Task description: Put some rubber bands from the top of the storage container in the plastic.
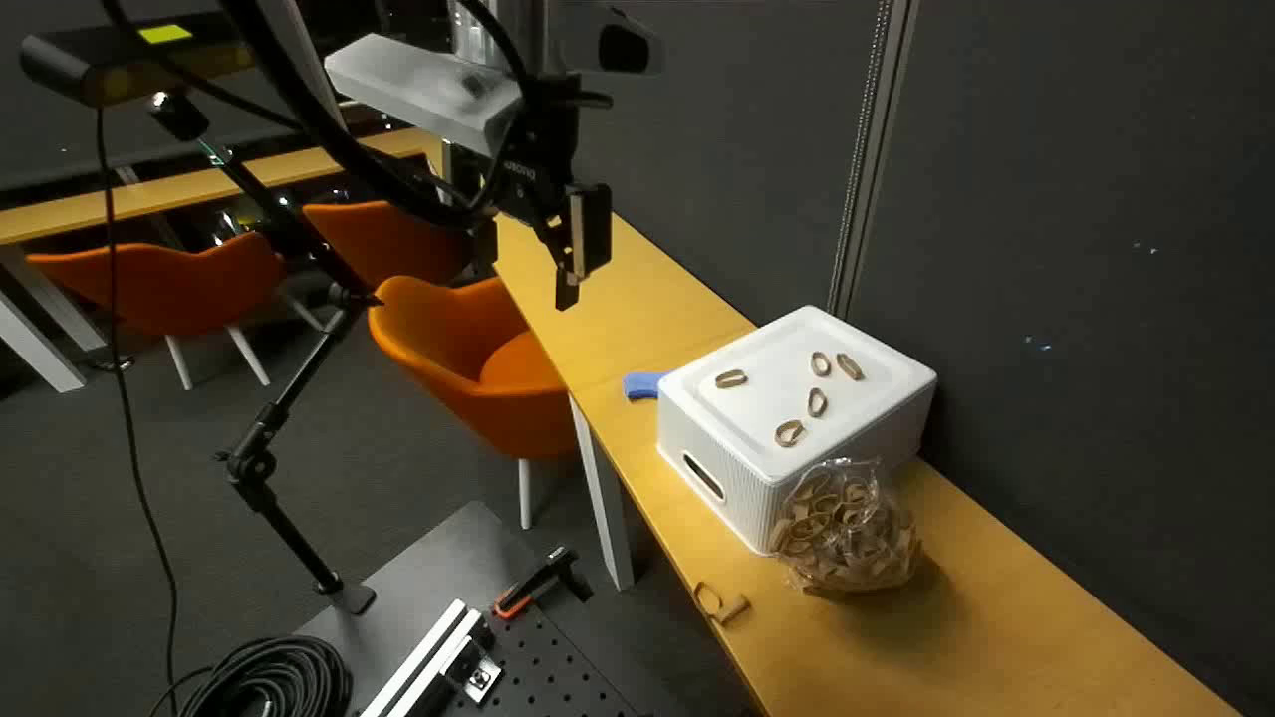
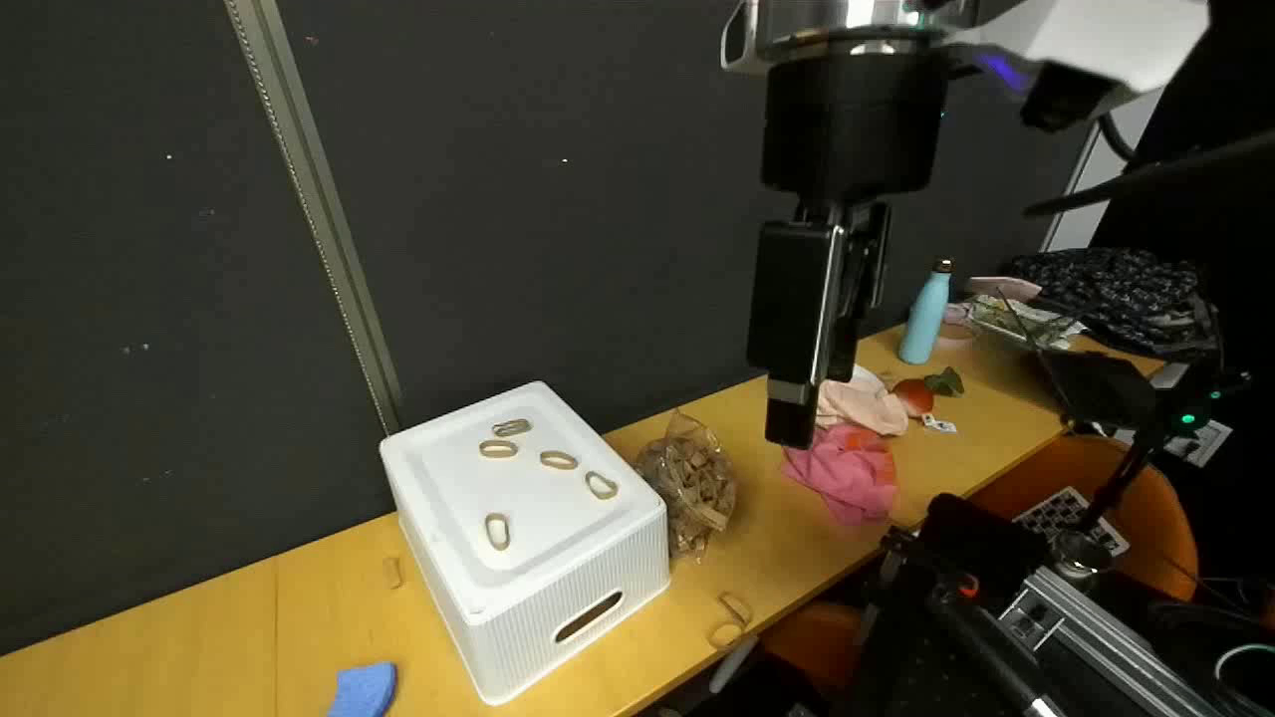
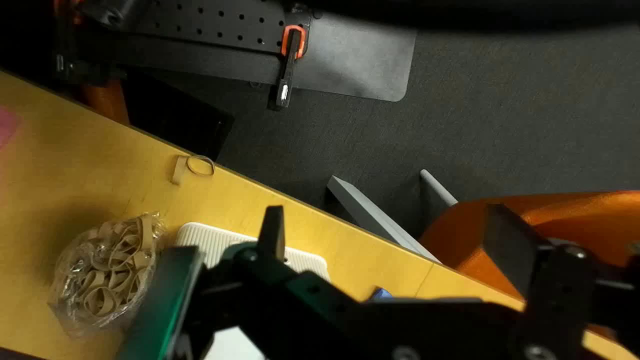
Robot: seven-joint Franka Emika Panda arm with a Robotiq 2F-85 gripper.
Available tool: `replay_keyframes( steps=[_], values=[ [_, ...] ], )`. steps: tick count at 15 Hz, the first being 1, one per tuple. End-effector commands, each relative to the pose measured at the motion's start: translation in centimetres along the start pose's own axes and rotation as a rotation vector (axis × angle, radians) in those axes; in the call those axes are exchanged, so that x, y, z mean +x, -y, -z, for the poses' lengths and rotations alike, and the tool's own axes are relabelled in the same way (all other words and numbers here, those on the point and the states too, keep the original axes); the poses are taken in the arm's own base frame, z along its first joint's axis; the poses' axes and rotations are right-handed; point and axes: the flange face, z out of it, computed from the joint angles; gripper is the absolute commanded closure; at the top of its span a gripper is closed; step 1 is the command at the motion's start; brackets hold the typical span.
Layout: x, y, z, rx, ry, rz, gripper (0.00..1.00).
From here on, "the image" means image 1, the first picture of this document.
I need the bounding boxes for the white table leg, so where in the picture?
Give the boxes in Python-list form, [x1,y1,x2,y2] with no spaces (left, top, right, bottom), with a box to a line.
[566,392,640,594]
[0,253,92,399]

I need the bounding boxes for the aluminium profile rail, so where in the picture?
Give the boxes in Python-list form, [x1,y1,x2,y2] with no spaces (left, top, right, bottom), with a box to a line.
[356,594,509,717]

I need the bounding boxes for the white storage container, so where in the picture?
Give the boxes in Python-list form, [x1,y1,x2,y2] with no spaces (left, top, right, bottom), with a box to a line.
[655,301,940,556]

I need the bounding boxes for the coiled black cable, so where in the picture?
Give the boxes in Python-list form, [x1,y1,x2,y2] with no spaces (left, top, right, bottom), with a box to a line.
[149,631,357,717]

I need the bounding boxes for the grey wall trim strip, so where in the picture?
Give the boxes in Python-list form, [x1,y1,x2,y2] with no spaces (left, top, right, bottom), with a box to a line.
[823,0,926,322]

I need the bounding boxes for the black clamp with red handle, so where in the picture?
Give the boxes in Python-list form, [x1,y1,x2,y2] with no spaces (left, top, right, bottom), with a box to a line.
[485,541,599,630]

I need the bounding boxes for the black camera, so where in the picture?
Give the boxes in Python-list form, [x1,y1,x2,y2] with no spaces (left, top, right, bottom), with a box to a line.
[12,33,101,100]

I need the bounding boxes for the orange chair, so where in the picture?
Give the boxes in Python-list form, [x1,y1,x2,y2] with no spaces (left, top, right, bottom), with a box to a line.
[363,270,583,535]
[20,232,294,392]
[298,195,469,289]

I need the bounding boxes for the thin black camera cable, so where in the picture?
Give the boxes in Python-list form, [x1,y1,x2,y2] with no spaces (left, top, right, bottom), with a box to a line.
[92,92,183,717]

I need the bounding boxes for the dark box with yellow label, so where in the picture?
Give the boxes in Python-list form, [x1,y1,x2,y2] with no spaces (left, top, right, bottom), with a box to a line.
[74,10,255,112]

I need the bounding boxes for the black articulated camera stand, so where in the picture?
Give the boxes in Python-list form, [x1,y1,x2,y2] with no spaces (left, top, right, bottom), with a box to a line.
[142,86,383,619]

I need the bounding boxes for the brown crumpled object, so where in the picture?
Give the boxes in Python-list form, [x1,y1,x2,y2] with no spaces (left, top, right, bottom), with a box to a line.
[766,455,926,597]

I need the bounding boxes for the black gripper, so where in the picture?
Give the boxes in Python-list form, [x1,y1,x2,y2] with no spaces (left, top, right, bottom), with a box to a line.
[485,74,622,314]

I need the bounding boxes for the long wooden table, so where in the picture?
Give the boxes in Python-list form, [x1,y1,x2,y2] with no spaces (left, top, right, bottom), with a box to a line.
[0,123,442,253]

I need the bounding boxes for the grey metal base plate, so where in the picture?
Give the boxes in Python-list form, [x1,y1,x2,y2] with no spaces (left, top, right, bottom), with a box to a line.
[291,499,630,717]

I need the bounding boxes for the black perforated breadboard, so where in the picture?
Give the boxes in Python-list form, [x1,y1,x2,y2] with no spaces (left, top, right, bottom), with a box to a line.
[442,600,640,717]

